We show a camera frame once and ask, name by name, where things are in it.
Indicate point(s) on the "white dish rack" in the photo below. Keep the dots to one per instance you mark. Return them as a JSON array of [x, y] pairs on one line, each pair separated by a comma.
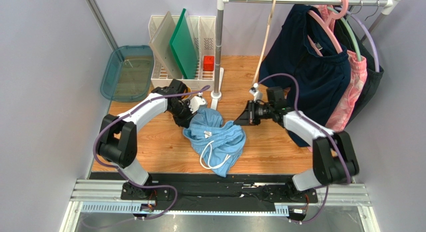
[[204, 40]]

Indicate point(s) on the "navy blue shorts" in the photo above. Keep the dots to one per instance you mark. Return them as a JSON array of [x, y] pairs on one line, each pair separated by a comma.
[[304, 51]]

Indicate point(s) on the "red cube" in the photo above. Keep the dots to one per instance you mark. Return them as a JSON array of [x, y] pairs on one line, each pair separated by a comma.
[[208, 63]]

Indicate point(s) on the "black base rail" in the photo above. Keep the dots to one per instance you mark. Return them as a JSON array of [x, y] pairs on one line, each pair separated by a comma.
[[211, 193]]

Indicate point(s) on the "grey cutting board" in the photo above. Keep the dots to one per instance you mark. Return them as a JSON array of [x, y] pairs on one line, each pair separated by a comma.
[[160, 45]]

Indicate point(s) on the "white floral mug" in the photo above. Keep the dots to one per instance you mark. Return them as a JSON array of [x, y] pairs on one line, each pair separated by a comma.
[[187, 90]]

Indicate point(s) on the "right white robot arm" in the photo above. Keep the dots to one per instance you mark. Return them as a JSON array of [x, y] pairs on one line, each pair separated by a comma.
[[333, 156]]

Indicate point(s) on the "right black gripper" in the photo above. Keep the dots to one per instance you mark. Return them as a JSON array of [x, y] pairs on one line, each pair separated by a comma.
[[252, 112]]

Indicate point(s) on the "teal plastic basket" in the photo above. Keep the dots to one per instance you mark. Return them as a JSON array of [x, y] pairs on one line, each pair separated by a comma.
[[127, 77]]

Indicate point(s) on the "lavender plastic hanger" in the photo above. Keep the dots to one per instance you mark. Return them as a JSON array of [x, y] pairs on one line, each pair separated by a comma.
[[370, 39]]

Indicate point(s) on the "beige plastic hanger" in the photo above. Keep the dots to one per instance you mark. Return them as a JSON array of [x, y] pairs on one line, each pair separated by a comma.
[[268, 25]]

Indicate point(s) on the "pink plastic hanger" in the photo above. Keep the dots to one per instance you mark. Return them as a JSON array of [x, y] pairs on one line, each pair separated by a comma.
[[325, 24]]

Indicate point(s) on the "green plastic hanger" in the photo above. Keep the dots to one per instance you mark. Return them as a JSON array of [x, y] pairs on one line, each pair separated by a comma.
[[351, 37]]

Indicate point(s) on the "light blue shorts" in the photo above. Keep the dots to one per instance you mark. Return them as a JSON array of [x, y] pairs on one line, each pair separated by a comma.
[[219, 144]]

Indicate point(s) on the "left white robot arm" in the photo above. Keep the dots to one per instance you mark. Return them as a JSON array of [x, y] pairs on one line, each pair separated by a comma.
[[116, 145]]

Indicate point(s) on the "silver clothes rack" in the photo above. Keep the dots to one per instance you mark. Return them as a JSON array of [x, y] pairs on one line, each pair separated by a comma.
[[216, 95]]

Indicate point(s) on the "green cutting board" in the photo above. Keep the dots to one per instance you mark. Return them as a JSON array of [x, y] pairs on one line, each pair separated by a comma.
[[183, 47]]

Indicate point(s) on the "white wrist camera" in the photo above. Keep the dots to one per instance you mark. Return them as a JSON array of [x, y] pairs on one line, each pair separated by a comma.
[[257, 94], [197, 102]]

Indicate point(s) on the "black shorts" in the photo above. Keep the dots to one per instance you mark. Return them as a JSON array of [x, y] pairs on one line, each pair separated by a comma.
[[373, 78]]

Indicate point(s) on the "grey metal wall pole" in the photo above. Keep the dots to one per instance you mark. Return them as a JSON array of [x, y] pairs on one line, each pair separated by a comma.
[[96, 11]]

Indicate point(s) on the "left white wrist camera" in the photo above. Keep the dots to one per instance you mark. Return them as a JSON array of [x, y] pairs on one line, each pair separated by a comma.
[[197, 102]]

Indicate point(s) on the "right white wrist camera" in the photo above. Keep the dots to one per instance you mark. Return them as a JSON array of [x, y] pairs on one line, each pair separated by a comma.
[[257, 94]]

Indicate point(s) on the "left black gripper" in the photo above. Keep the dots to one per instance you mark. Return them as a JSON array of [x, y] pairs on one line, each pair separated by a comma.
[[185, 121]]

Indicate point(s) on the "pink patterned shorts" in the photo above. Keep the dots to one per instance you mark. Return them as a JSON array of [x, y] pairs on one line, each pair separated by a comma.
[[341, 114]]

